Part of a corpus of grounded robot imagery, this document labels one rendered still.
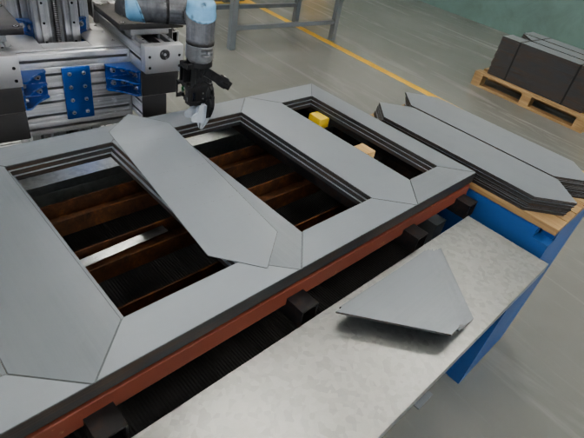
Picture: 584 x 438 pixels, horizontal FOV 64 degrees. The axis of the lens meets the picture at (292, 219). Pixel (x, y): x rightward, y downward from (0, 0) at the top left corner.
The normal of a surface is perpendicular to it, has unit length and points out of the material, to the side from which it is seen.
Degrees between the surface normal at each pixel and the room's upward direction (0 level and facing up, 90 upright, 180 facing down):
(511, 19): 90
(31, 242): 0
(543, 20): 90
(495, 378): 0
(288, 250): 0
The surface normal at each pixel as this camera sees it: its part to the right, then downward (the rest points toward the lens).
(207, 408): 0.16, -0.79
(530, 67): -0.76, 0.29
